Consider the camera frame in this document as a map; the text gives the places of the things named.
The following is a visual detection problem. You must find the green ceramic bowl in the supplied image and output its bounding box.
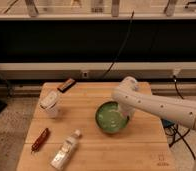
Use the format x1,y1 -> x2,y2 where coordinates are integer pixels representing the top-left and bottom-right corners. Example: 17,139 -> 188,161
95,101 -> 129,134

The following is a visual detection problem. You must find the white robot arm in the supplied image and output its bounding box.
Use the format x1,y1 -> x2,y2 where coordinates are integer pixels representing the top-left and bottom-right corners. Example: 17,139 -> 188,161
112,76 -> 196,171

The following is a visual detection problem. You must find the brown rectangular bar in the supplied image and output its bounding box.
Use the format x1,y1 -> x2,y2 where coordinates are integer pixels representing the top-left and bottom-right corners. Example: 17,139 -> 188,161
57,78 -> 76,93

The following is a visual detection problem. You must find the white plastic bottle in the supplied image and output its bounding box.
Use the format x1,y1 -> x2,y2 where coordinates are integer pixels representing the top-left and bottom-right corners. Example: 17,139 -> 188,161
51,130 -> 81,171

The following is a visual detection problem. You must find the clear plastic cup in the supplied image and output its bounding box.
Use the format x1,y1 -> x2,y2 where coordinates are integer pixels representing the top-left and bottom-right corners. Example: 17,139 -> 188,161
39,91 -> 59,118

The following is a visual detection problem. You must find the red-brown snack bar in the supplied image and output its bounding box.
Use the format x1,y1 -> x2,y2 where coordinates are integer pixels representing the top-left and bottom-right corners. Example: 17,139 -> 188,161
31,128 -> 50,152

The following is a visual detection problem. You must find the black floor cable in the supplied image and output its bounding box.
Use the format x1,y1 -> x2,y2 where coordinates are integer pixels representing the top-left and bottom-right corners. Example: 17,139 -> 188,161
164,75 -> 196,161

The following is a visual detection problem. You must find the black hanging cable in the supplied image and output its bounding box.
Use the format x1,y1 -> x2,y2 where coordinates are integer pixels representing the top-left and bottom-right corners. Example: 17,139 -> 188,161
101,10 -> 136,80

